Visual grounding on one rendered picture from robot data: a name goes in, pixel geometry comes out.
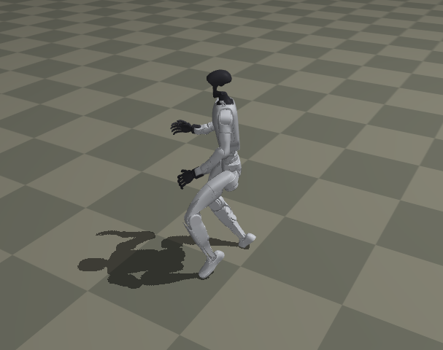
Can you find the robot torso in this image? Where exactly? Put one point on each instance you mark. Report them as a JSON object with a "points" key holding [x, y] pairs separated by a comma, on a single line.
{"points": [[231, 163]]}

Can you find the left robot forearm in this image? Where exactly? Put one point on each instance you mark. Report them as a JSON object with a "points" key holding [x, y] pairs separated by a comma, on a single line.
{"points": [[214, 161]]}

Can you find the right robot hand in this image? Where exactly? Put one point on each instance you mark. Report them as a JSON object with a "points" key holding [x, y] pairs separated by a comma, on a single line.
{"points": [[185, 127]]}

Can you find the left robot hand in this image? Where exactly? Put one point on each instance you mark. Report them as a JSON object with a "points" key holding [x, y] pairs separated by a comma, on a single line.
{"points": [[187, 177]]}

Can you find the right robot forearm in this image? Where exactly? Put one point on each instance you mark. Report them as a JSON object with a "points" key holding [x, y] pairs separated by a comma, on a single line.
{"points": [[204, 129]]}

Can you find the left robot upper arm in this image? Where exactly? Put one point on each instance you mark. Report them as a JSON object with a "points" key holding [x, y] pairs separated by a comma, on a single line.
{"points": [[225, 121]]}

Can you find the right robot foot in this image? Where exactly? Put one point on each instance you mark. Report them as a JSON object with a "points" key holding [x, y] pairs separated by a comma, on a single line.
{"points": [[249, 238]]}

